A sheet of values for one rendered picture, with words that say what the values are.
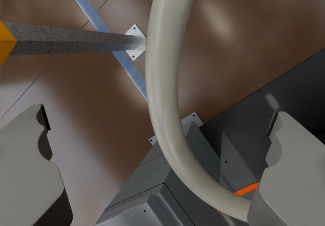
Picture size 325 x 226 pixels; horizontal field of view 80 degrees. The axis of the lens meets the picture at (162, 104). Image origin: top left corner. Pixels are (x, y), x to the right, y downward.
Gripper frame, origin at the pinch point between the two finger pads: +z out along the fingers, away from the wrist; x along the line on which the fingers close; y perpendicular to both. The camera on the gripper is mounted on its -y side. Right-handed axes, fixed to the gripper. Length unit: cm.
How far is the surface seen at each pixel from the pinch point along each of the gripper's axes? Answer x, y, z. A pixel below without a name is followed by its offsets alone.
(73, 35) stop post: -39, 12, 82
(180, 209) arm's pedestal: 11, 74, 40
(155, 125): -0.3, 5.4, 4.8
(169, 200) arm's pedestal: 6, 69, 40
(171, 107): 1.1, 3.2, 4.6
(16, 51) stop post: -49, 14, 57
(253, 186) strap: 79, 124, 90
